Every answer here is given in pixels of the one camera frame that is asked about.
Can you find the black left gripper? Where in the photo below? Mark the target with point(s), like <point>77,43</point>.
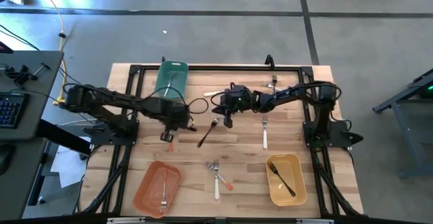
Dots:
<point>164,115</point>

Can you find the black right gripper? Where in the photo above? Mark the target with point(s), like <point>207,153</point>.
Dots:
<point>229,105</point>

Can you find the orange plastic bin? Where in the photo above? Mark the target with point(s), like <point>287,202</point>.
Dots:
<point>149,190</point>

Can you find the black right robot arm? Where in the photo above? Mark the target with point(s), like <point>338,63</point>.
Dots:
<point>294,93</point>

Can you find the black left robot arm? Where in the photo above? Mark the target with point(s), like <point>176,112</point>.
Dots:
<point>111,99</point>

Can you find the green plastic bin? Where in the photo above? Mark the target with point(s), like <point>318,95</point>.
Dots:
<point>176,71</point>

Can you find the yellow plastic bin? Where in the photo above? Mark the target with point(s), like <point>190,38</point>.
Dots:
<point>291,163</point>

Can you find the silver metal plate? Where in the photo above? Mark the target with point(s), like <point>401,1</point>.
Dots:
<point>126,220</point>
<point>314,221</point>

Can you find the black desk leg bar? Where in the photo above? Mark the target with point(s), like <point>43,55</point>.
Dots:
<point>67,141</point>

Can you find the white paper sheet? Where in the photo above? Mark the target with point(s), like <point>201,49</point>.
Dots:
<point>69,166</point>

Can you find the dark grey desk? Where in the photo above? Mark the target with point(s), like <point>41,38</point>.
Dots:
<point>40,92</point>

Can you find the dark low desk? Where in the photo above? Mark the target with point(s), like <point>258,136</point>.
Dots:
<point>20,190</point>

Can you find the black keyboard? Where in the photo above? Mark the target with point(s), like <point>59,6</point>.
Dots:
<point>11,110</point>

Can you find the black desk clamp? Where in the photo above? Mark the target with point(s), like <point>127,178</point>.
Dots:
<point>22,75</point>

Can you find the black computer mouse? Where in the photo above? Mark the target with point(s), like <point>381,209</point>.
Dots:
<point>5,159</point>

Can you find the blue-grey metal stand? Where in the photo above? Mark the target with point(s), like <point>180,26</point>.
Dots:
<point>404,132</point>

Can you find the black device with green light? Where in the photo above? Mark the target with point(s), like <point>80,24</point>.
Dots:
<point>429,90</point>

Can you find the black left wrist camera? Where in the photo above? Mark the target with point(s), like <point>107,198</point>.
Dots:
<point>184,120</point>

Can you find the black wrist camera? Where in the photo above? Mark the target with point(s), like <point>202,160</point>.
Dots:
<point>242,100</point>
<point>184,120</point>

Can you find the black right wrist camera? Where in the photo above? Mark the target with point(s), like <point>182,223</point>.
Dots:
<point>242,100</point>

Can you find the black aluminium table frame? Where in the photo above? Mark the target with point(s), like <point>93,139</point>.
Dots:
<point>243,68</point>

